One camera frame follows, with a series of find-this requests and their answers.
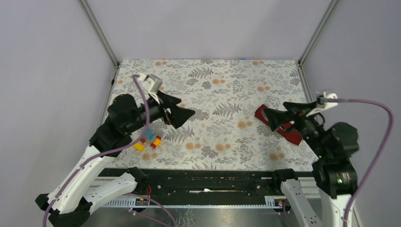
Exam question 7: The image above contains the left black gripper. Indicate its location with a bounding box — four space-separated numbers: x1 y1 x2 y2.
126 90 196 134

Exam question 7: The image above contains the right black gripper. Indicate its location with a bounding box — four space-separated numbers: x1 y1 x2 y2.
262 99 330 157

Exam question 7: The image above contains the dark red cloth napkin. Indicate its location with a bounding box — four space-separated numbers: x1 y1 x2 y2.
254 105 303 146

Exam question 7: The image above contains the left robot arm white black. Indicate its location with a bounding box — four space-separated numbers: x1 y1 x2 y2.
35 92 195 227

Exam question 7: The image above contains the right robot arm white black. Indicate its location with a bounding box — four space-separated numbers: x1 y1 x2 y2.
261 102 359 227

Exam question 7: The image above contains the colourful toy block car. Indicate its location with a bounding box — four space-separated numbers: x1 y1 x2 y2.
140 129 162 149

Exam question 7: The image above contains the yellow toy block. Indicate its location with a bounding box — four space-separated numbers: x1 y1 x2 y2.
133 142 145 152

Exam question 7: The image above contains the floral patterned tablecloth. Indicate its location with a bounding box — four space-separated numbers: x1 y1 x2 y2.
109 59 317 171

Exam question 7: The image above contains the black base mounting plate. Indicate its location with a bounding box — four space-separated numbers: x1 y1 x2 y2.
97 168 317 208

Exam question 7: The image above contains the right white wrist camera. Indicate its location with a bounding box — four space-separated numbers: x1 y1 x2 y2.
306 90 338 117

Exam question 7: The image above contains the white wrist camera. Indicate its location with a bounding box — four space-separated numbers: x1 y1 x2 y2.
138 73 163 94
306 90 338 117

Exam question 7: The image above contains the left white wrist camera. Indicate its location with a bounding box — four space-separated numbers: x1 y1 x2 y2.
138 73 163 94

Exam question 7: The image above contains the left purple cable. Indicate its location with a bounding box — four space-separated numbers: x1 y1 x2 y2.
42 74 178 227

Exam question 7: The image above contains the slotted cable duct rail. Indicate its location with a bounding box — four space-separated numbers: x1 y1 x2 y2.
102 196 284 209

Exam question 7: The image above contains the right aluminium frame post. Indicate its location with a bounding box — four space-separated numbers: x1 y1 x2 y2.
298 0 340 65

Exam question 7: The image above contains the aluminium frame post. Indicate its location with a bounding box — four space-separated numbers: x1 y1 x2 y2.
78 0 120 68
298 0 340 65

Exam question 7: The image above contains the left aluminium frame post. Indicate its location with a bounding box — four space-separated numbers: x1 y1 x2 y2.
78 0 120 68

